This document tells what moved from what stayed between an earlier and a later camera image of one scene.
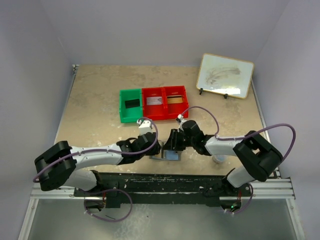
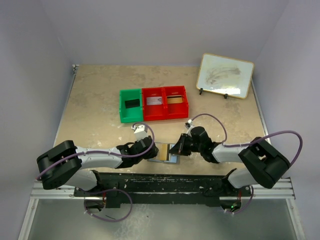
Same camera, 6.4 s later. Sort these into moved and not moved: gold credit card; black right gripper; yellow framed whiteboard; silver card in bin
Moved: black right gripper
Not moved: yellow framed whiteboard; gold credit card; silver card in bin
